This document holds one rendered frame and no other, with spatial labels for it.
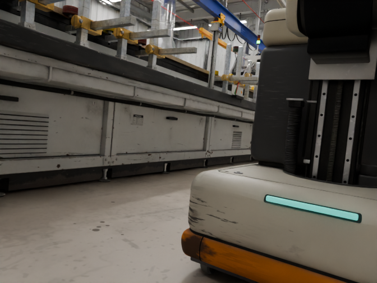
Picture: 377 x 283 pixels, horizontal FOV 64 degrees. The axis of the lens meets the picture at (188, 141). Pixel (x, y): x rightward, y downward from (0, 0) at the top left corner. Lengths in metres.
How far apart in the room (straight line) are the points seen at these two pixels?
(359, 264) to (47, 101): 1.46
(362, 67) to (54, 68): 1.14
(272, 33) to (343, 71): 0.29
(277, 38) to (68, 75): 0.90
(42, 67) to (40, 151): 0.46
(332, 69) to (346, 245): 0.47
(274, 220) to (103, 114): 1.40
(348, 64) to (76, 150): 1.40
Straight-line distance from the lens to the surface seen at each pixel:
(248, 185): 0.74
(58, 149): 1.73
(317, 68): 0.94
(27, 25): 1.36
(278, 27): 1.10
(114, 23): 1.42
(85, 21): 1.52
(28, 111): 1.63
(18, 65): 1.36
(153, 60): 1.85
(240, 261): 0.76
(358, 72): 0.92
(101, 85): 1.59
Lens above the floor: 0.39
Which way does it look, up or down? 3 degrees down
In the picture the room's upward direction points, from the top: 5 degrees clockwise
